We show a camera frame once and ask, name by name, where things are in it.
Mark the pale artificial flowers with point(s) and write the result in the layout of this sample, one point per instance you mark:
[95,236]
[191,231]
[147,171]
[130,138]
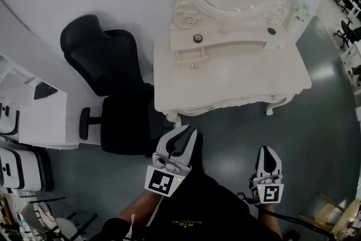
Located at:
[301,9]

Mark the person's right forearm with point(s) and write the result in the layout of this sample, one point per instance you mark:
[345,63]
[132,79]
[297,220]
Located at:
[269,223]

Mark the round green makeup item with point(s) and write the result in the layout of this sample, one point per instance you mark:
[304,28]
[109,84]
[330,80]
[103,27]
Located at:
[272,31]

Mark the white vanity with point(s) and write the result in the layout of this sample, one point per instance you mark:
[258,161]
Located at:
[225,79]

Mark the white side desk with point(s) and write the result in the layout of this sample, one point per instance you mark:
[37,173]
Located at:
[42,121]

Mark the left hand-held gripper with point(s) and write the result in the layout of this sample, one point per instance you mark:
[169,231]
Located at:
[159,180]

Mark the wooden chair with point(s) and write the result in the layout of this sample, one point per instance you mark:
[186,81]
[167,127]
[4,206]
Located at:
[341,217]

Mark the black flat item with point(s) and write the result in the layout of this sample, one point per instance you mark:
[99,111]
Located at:
[43,91]

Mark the person's black clothing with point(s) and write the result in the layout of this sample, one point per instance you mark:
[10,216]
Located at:
[211,206]

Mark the round black makeup compact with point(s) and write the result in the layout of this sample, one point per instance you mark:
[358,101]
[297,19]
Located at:
[198,38]

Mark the small white vanity drawer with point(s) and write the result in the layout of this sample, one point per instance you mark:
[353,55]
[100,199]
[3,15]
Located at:
[189,55]

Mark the white black-trimmed device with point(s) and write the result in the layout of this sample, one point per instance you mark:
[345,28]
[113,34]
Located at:
[8,121]
[22,169]

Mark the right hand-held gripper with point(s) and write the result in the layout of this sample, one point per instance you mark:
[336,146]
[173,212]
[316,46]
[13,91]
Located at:
[271,193]

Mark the black background office chair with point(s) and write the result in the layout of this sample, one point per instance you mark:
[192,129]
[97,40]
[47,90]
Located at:
[347,31]

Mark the black metal rack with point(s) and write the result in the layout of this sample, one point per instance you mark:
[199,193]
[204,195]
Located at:
[70,230]

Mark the person's left forearm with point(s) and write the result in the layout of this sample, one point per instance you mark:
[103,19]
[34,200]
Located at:
[141,206]

